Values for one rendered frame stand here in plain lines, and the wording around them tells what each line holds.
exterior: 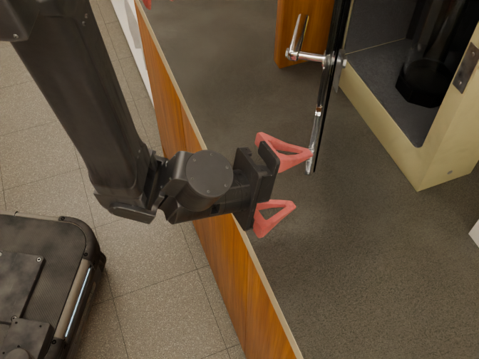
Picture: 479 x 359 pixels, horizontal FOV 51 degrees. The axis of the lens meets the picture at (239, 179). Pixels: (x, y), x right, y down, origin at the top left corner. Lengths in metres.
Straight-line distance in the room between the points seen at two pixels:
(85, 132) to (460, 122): 0.53
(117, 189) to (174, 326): 1.22
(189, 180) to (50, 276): 1.14
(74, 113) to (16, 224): 1.35
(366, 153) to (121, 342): 1.12
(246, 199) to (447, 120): 0.32
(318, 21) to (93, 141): 0.64
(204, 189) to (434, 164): 0.42
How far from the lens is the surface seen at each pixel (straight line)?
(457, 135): 0.82
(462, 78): 0.74
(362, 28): 0.98
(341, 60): 0.68
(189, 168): 0.56
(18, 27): 0.33
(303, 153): 0.69
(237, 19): 1.19
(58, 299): 1.61
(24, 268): 1.67
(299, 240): 0.81
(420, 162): 0.87
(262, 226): 0.71
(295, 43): 0.70
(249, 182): 0.66
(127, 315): 1.80
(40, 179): 2.19
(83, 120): 0.46
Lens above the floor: 1.64
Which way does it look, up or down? 54 degrees down
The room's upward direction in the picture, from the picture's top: straight up
